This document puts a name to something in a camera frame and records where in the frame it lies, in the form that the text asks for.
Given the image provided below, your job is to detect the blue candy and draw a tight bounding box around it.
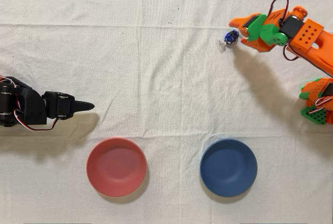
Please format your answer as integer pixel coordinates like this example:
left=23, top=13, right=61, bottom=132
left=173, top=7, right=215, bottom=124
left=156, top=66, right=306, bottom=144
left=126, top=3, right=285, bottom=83
left=217, top=29, right=240, bottom=52

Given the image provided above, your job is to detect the pink bowl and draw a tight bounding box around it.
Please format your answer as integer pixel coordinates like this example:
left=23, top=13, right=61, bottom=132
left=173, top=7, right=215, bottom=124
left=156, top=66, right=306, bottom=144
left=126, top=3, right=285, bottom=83
left=86, top=137, right=148, bottom=198

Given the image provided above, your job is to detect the blue bowl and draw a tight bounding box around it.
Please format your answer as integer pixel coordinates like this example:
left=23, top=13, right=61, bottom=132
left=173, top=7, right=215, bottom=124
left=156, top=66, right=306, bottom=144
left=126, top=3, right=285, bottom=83
left=199, top=138, right=258, bottom=198

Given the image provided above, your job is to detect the white tablecloth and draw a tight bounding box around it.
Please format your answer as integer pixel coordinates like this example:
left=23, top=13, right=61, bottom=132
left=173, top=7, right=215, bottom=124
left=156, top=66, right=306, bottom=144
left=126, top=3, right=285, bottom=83
left=0, top=0, right=333, bottom=224

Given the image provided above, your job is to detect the orange arm gripper cable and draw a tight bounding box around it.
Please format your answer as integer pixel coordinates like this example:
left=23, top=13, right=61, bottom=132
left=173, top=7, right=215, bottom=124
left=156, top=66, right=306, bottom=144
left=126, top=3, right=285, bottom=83
left=269, top=0, right=291, bottom=26

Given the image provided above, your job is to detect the black arm gripper cable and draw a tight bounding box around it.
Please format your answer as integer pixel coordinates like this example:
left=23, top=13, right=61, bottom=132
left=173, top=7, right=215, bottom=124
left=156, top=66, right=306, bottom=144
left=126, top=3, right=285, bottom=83
left=14, top=109, right=59, bottom=131

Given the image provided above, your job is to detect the green arm base plate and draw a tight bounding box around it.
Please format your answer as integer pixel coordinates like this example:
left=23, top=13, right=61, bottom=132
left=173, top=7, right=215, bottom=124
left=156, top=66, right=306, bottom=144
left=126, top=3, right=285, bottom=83
left=300, top=106, right=328, bottom=126

